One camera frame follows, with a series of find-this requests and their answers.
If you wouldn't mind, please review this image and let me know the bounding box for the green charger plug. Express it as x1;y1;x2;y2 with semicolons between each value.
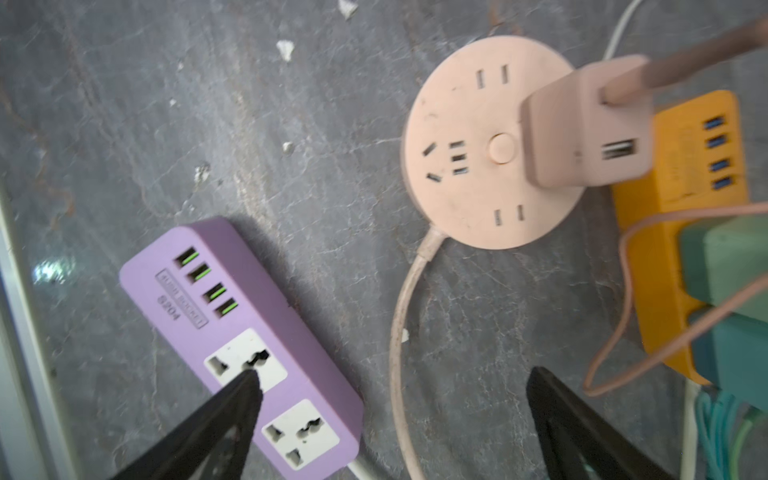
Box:
678;215;767;305

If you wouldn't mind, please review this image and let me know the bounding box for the round pink power socket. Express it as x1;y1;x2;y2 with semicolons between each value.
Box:
400;36;584;250

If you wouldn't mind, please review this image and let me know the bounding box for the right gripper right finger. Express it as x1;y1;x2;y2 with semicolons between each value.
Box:
526;367;671;479

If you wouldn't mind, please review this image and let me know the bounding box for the teal charger plug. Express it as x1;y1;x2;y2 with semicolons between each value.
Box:
691;314;767;412

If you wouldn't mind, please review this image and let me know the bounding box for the purple power strip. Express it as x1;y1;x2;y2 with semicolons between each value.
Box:
119;217;364;479

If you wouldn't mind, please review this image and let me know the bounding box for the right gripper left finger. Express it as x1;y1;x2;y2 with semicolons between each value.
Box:
115;370;263;479

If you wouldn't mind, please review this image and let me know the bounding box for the pink cable with connectors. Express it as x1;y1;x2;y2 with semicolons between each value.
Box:
581;17;768;398

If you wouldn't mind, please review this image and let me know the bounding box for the teal multi-head cable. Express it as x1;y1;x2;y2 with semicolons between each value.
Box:
694;389;742;480

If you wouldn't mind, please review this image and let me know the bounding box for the white power cords bundle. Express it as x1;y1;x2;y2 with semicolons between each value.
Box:
347;0;703;480

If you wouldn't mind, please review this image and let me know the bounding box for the pink charger plug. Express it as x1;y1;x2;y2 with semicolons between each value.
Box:
520;55;654;189

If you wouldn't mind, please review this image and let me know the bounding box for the orange power strip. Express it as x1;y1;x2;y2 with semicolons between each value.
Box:
612;90;749;354

